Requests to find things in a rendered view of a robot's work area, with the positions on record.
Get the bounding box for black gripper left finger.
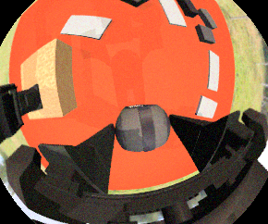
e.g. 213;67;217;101
38;123;116;194

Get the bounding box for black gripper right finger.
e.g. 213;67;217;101
168;111;241;174

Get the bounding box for dark grey switch panel with green rocker switches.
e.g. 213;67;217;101
116;104;171;153

